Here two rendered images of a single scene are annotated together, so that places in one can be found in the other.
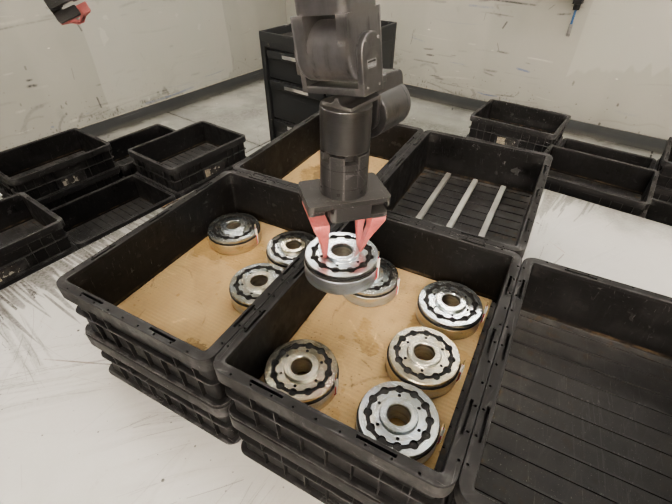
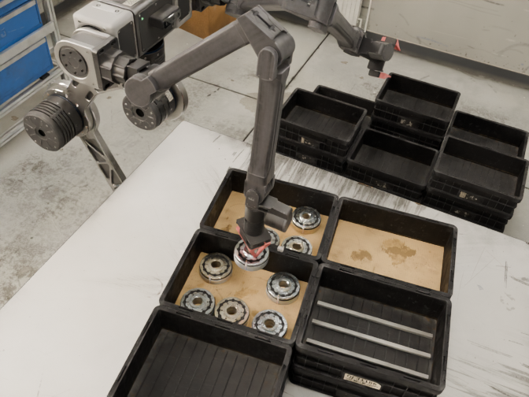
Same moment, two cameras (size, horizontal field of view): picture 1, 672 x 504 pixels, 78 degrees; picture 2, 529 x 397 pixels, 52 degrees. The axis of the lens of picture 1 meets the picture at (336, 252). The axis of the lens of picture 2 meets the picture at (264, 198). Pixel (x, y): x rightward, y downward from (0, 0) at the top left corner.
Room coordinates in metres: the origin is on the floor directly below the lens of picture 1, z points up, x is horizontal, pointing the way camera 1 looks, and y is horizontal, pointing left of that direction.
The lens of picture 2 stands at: (0.21, -0.97, 2.24)
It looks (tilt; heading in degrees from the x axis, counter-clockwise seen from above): 46 degrees down; 75
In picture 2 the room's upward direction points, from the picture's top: 5 degrees clockwise
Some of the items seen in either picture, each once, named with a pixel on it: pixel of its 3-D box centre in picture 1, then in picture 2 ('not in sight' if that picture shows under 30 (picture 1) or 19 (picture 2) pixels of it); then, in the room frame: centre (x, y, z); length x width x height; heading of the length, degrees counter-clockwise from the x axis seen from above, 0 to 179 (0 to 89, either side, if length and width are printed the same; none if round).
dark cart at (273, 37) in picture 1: (331, 112); not in sight; (2.39, 0.03, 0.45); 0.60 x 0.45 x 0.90; 144
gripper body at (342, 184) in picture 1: (344, 175); (253, 224); (0.44, -0.01, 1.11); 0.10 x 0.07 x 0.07; 106
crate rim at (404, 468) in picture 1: (387, 307); (241, 283); (0.40, -0.07, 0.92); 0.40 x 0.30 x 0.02; 151
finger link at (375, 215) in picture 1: (350, 222); (254, 243); (0.44, -0.02, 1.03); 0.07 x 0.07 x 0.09; 16
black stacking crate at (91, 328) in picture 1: (226, 267); (270, 223); (0.54, 0.19, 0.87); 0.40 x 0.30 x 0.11; 151
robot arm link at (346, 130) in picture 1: (348, 124); (257, 210); (0.44, -0.01, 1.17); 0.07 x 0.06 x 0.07; 144
